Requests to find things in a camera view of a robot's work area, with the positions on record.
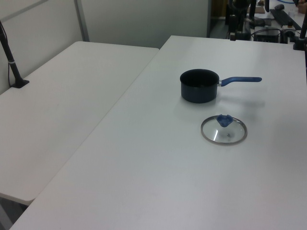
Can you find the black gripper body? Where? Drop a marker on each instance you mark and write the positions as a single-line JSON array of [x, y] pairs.
[[239, 7]]

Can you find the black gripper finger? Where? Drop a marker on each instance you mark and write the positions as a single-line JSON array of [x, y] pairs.
[[232, 26], [244, 24]]

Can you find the glass lid with blue knob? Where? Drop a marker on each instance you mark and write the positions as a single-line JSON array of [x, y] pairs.
[[224, 121]]

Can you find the black box device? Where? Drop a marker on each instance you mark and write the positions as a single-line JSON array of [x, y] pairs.
[[266, 37]]

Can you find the dark computer mouse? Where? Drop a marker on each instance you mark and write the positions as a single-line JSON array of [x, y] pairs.
[[279, 7]]

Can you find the black keyboard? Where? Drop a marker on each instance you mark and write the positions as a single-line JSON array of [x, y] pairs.
[[284, 18]]

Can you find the small white desk device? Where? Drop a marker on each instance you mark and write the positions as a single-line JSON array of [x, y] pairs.
[[287, 30]]

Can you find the white side table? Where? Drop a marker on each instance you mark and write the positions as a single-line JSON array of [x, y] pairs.
[[60, 107]]

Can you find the black clamped camera stand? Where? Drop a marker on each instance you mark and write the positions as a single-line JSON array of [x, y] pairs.
[[298, 44]]

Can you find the grey partition frame post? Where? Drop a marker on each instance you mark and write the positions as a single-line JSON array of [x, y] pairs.
[[82, 24]]

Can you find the black camera stand with base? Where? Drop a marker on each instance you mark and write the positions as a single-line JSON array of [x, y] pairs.
[[21, 83]]

